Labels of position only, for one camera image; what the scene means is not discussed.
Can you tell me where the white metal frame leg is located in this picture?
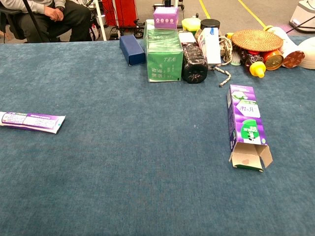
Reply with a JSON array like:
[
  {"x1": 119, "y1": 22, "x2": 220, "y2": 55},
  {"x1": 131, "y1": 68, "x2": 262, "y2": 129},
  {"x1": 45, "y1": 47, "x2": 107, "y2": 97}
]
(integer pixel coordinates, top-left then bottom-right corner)
[{"x1": 94, "y1": 0, "x2": 108, "y2": 41}]

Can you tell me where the brown sauce bottle yellow cap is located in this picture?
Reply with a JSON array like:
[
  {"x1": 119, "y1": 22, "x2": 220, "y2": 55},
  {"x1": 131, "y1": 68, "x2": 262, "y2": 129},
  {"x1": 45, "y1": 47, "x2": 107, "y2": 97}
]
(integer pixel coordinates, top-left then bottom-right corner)
[{"x1": 237, "y1": 48, "x2": 266, "y2": 79}]

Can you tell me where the small purple box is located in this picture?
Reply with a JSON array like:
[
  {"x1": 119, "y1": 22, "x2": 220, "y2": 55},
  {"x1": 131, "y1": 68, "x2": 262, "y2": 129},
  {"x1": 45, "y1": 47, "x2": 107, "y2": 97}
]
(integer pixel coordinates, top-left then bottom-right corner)
[{"x1": 153, "y1": 6, "x2": 179, "y2": 30}]

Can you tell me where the red can gold lid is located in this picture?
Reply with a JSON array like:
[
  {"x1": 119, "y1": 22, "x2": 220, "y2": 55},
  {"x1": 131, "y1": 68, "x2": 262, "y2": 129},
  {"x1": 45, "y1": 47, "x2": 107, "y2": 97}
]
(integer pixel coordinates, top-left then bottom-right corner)
[{"x1": 261, "y1": 49, "x2": 284, "y2": 71}]

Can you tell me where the green tea box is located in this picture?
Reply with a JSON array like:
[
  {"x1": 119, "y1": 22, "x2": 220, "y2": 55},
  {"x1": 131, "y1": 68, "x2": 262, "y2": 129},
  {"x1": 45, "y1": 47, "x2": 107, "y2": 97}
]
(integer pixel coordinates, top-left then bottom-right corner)
[{"x1": 143, "y1": 19, "x2": 184, "y2": 83}]

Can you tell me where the blue table cloth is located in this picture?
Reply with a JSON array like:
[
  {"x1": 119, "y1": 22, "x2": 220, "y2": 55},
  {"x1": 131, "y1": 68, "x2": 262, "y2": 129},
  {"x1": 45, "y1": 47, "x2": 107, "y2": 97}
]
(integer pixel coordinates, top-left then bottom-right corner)
[{"x1": 0, "y1": 35, "x2": 315, "y2": 236}]

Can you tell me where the yellow lidded container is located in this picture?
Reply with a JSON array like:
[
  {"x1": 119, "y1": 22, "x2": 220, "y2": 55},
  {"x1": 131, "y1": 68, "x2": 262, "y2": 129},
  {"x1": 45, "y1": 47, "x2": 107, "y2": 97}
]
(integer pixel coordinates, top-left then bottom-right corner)
[{"x1": 181, "y1": 17, "x2": 202, "y2": 32}]

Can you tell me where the black slanted stand pole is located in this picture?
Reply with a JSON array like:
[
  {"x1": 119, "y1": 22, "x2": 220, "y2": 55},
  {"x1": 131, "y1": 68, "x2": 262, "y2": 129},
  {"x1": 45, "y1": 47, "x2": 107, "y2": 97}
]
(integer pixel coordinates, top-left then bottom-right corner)
[{"x1": 22, "y1": 0, "x2": 46, "y2": 42}]

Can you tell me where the beige bowl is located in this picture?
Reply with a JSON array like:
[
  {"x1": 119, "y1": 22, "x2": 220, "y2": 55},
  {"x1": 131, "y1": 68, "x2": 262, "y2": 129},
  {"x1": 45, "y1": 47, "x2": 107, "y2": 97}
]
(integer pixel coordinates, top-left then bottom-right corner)
[{"x1": 296, "y1": 36, "x2": 315, "y2": 70}]

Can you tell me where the red cabinet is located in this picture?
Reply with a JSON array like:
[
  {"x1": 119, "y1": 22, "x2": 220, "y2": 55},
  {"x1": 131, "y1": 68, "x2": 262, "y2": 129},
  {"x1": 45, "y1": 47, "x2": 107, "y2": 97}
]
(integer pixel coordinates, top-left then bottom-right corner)
[{"x1": 102, "y1": 0, "x2": 138, "y2": 28}]

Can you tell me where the braided beige rope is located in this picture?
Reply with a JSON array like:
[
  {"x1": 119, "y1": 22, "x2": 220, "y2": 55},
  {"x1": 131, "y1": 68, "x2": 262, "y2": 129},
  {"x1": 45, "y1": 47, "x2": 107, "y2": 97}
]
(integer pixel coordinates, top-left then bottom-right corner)
[{"x1": 213, "y1": 36, "x2": 233, "y2": 88}]

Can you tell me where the seated person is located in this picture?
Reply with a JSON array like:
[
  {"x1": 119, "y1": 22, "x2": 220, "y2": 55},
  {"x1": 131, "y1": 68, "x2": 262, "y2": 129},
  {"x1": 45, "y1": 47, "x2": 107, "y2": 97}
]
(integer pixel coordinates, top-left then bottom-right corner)
[{"x1": 0, "y1": 0, "x2": 92, "y2": 43}]

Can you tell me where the purple white toothpaste tube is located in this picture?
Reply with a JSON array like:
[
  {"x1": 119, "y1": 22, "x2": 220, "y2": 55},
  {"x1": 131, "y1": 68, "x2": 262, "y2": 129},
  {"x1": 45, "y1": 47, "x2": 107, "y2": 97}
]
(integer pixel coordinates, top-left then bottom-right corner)
[{"x1": 0, "y1": 111, "x2": 66, "y2": 135}]

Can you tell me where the purple toothpaste carton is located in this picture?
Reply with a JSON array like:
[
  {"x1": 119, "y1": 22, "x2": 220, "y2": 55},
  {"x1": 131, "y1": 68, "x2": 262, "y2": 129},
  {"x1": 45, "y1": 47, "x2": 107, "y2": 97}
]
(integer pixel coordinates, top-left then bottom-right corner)
[{"x1": 226, "y1": 84, "x2": 274, "y2": 173}]

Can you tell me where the dark ribbed drink bottle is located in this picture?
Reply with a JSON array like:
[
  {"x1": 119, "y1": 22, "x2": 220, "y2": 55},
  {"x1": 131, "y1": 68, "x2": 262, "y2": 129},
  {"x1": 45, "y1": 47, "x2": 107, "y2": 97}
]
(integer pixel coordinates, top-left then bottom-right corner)
[{"x1": 178, "y1": 31, "x2": 209, "y2": 84}]

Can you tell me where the jar with black lid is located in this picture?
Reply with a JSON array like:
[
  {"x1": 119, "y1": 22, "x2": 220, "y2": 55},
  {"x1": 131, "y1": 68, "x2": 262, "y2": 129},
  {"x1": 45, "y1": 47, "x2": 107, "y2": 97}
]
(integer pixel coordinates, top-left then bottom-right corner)
[{"x1": 195, "y1": 18, "x2": 221, "y2": 40}]

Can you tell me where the navy blue rectangular box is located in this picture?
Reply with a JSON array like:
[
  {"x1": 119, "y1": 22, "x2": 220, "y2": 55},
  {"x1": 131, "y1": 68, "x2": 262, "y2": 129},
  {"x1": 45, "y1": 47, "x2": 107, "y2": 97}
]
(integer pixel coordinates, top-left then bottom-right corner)
[{"x1": 119, "y1": 34, "x2": 146, "y2": 66}]

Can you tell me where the round woven rattan coaster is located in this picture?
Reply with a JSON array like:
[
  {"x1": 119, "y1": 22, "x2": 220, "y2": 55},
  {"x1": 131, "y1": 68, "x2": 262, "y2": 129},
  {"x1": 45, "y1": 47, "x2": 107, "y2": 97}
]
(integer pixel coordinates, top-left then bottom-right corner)
[{"x1": 231, "y1": 29, "x2": 284, "y2": 53}]

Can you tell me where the white label drink bottle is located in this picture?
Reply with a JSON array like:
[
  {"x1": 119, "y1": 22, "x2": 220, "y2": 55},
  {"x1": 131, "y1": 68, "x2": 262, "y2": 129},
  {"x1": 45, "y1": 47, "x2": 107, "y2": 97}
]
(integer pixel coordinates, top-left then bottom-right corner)
[{"x1": 263, "y1": 25, "x2": 306, "y2": 68}]

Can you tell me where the white blue milk carton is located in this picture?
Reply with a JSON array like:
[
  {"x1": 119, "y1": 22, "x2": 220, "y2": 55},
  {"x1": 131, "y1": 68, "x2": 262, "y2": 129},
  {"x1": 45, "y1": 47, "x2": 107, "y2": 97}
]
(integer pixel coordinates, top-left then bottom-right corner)
[{"x1": 197, "y1": 27, "x2": 222, "y2": 65}]

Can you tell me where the black office chair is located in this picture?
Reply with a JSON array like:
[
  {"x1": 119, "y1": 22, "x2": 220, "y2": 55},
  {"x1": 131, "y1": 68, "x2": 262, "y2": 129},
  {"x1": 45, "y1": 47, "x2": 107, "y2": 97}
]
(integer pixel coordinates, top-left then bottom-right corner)
[{"x1": 0, "y1": 6, "x2": 28, "y2": 40}]

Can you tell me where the white appliance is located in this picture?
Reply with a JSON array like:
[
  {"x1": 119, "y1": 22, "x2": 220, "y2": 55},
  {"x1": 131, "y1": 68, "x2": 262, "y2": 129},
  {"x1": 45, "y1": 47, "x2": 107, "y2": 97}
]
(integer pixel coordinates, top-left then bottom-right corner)
[{"x1": 288, "y1": 0, "x2": 315, "y2": 32}]

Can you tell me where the small green white brush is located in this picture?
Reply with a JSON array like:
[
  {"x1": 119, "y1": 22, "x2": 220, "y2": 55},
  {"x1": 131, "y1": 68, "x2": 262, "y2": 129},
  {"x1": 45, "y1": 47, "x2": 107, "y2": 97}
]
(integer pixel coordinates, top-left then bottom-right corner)
[{"x1": 230, "y1": 50, "x2": 242, "y2": 66}]

